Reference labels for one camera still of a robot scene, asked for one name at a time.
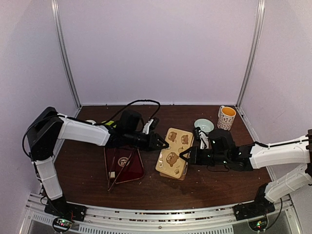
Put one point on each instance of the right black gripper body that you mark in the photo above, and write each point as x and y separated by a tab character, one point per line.
220	159

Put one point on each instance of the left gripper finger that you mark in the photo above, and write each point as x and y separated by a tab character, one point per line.
161	142
157	147

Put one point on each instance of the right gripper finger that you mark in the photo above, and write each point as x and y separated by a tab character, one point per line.
187	160
187	153

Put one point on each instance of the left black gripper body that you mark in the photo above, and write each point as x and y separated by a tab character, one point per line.
144	144

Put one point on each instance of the bear printed tin lid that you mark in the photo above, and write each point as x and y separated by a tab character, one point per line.
169	164

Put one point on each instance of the metal tongs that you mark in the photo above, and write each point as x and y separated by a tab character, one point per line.
122	162

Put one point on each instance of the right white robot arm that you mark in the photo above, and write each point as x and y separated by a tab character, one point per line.
244	158

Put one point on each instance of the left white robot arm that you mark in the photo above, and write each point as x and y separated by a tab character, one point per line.
51	126

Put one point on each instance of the lime green bowl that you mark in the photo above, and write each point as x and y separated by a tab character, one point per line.
110	123

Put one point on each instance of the red lacquer tray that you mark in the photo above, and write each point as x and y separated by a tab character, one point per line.
138	163

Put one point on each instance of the pale blue ceramic bowl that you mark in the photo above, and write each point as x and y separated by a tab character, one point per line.
204	124

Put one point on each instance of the white and navy bowl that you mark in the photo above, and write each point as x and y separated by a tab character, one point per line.
91	121

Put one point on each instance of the patterned mug orange inside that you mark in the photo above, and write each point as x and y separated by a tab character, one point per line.
226	116

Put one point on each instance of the right circuit board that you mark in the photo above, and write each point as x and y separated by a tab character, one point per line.
258	225

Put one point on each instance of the circuit board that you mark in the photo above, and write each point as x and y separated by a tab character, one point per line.
60	224
258	225

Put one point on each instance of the left circuit board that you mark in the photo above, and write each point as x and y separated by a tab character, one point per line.
60	224

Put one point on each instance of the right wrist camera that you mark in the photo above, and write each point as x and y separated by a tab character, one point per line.
201	137

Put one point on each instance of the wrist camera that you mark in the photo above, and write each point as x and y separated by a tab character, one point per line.
150	125
201	137

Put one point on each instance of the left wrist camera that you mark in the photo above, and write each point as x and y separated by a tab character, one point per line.
150	125

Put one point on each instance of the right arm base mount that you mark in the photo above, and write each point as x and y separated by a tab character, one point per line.
251	209

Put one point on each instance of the front aluminium rail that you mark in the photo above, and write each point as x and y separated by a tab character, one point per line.
213	220

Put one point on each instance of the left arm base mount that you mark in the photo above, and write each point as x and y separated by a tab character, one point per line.
61	208

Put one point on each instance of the left aluminium frame post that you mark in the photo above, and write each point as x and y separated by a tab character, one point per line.
63	52

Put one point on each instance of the aluminium frame post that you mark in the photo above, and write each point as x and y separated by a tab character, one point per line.
259	20
63	52

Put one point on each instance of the right aluminium frame post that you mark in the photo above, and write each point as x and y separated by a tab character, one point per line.
259	20

